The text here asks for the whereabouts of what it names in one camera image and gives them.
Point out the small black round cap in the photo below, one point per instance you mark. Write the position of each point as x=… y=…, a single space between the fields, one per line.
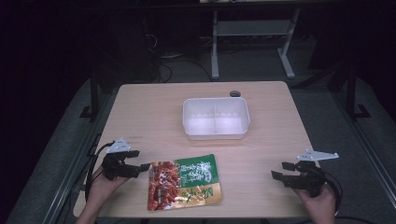
x=235 y=93

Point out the white plastic divided container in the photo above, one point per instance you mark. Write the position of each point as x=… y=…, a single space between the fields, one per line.
x=215 y=118

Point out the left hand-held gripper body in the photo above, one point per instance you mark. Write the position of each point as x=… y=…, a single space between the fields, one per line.
x=120 y=169

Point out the green and red snack packet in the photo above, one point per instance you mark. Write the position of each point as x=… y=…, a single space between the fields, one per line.
x=183 y=182

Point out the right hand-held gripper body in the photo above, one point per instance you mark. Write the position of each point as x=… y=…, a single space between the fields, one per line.
x=306 y=180

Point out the white metal desk frame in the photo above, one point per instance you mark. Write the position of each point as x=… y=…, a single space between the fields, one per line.
x=249 y=28

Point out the aluminium rail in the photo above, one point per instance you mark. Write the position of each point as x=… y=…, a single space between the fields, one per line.
x=364 y=140
x=74 y=168

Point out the person's right hand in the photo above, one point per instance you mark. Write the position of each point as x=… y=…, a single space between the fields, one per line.
x=319 y=203

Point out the person's left hand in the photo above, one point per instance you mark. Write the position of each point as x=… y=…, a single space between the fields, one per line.
x=104 y=186

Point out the black metal stand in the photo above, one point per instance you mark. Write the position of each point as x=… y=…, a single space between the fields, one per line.
x=93 y=99
x=353 y=93

